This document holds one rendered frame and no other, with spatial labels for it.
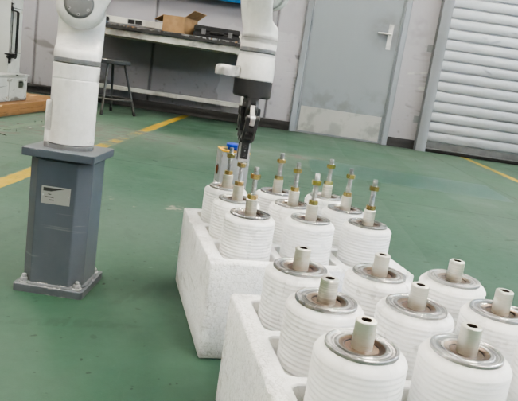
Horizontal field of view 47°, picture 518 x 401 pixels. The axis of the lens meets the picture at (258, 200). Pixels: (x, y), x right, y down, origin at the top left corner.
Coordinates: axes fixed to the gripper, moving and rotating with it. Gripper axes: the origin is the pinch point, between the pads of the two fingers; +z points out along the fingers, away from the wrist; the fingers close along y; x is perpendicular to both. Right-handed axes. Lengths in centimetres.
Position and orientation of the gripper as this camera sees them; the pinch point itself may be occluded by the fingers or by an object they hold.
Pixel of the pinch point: (243, 151)
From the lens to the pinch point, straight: 119.8
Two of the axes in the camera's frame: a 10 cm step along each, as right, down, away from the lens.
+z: -1.5, 9.7, 2.0
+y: -1.5, -2.2, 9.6
